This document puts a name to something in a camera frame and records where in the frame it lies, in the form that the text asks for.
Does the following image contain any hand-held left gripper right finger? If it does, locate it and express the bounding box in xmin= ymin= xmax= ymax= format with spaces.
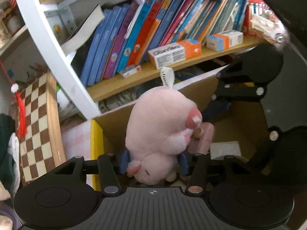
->
xmin=178 ymin=153 xmax=251 ymax=195

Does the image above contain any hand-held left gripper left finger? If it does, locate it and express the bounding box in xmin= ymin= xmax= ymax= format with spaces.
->
xmin=54 ymin=150 xmax=132 ymax=196

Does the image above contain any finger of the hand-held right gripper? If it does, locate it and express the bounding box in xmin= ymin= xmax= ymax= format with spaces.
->
xmin=249 ymin=126 xmax=286 ymax=173
xmin=207 ymin=45 xmax=284 ymax=116

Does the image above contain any yellow cardboard box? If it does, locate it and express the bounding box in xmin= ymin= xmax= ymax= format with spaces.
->
xmin=90 ymin=65 xmax=271 ymax=192

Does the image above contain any white charger adapter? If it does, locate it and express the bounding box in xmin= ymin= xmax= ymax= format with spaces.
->
xmin=210 ymin=141 xmax=241 ymax=160

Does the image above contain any pink pig plush toy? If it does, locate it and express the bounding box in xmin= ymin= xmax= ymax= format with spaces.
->
xmin=126 ymin=67 xmax=204 ymax=185

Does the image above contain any small orange white box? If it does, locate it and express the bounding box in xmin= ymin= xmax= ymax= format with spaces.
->
xmin=206 ymin=30 xmax=244 ymax=52

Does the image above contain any pile of printed magazines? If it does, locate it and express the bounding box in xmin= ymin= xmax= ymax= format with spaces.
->
xmin=98 ymin=72 xmax=216 ymax=113

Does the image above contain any large orange white box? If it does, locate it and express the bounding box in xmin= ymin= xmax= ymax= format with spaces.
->
xmin=147 ymin=39 xmax=202 ymax=70

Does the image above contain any tiny white red box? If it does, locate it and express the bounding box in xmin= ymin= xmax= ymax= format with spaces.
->
xmin=119 ymin=65 xmax=142 ymax=78

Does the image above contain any wooden chessboard box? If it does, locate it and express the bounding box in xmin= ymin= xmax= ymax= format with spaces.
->
xmin=14 ymin=72 xmax=66 ymax=182

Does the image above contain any row of colourful picture books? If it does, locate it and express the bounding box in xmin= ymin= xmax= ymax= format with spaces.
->
xmin=80 ymin=0 xmax=248 ymax=87

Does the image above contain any red tassel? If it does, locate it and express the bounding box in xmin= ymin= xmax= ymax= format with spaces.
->
xmin=11 ymin=83 xmax=27 ymax=137

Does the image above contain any pile of clothes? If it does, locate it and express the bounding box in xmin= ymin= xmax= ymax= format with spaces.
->
xmin=0 ymin=114 xmax=21 ymax=230

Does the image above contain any thick black white book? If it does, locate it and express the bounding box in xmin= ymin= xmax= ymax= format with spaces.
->
xmin=61 ymin=3 xmax=106 ymax=55

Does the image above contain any white wooden bookshelf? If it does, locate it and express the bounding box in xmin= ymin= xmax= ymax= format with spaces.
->
xmin=12 ymin=0 xmax=264 ymax=120

